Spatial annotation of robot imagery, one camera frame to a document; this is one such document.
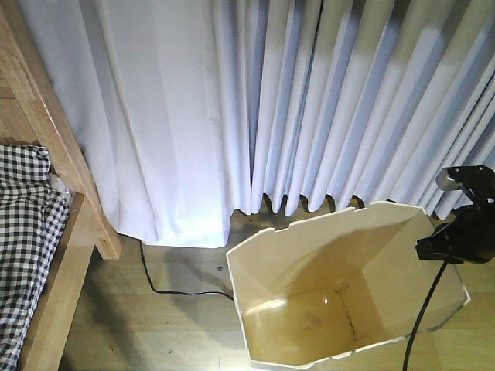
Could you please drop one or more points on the wooden bed frame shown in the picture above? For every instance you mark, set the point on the wooden bed frame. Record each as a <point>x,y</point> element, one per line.
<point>31,114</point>

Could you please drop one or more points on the white plastic trash bin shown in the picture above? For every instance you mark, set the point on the white plastic trash bin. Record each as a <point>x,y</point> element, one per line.
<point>338,284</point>

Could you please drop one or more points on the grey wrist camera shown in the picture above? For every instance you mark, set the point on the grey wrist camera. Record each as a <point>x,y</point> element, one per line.
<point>476,178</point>

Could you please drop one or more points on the white curtain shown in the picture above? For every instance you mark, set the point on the white curtain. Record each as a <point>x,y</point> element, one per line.
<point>189,110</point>

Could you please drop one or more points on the checkered black white bedding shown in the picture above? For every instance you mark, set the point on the checkered black white bedding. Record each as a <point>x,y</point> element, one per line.
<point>34,214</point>

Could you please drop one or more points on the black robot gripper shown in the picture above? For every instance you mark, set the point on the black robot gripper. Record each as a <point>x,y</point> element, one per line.
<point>468,238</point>

